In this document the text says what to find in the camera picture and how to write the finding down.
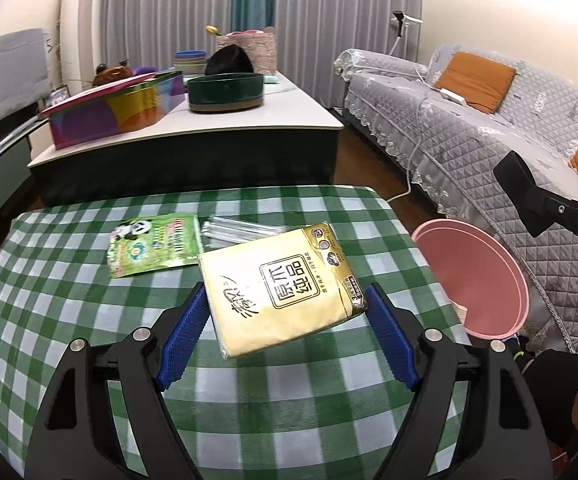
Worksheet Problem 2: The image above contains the colourful tin box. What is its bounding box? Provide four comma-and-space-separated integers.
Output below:
39, 71, 188, 151

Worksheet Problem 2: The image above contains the clear plastic wrapper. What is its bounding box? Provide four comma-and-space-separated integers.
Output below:
200, 215, 286, 252

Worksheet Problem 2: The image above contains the grey curtain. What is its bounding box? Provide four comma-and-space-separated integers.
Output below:
271, 0, 425, 109
96, 0, 238, 69

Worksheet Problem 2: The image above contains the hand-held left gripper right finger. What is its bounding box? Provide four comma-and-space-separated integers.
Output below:
364, 281, 554, 480

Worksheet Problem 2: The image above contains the green panda print packet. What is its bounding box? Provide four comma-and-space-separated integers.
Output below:
106, 212, 205, 280

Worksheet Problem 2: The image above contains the black hat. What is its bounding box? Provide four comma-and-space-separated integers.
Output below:
204, 43, 255, 77

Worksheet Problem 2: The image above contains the television with grey cover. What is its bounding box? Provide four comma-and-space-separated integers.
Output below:
0, 27, 53, 134

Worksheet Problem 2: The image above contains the white power adapter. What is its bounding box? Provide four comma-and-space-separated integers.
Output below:
436, 87, 470, 106

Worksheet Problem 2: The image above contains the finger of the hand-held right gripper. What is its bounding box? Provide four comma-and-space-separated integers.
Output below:
493, 150, 576, 237

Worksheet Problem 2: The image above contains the green checked tablecloth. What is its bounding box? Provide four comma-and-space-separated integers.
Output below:
0, 185, 474, 480

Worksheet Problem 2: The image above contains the brown teapot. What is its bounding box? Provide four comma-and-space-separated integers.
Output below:
94, 62, 133, 86

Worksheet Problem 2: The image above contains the white cable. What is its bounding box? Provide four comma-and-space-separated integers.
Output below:
386, 75, 442, 204

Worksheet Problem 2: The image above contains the dark green round container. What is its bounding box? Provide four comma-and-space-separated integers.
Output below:
187, 72, 265, 114

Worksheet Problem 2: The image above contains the sofa with grey quilted cover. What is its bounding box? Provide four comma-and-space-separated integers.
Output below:
333, 42, 578, 357

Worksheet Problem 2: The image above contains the plastic-wrapped tissue pack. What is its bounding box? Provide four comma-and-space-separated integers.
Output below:
197, 221, 369, 360

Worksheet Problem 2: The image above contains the white coffee table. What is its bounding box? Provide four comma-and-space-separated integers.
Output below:
26, 70, 345, 207

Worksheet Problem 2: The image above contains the black cloth with green mark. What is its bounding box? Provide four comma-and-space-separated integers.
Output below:
506, 335, 578, 462

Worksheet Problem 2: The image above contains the pink fabric basket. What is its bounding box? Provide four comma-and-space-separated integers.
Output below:
215, 29, 277, 75

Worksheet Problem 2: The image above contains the stack of pastel bowls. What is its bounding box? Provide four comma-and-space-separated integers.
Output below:
172, 50, 208, 79

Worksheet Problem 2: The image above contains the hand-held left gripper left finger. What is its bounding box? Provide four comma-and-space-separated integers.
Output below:
24, 282, 210, 480

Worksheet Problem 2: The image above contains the white standing air conditioner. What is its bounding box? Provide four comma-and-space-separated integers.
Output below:
59, 0, 105, 96

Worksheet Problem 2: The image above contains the pink plastic bin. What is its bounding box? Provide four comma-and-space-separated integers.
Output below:
411, 217, 530, 340

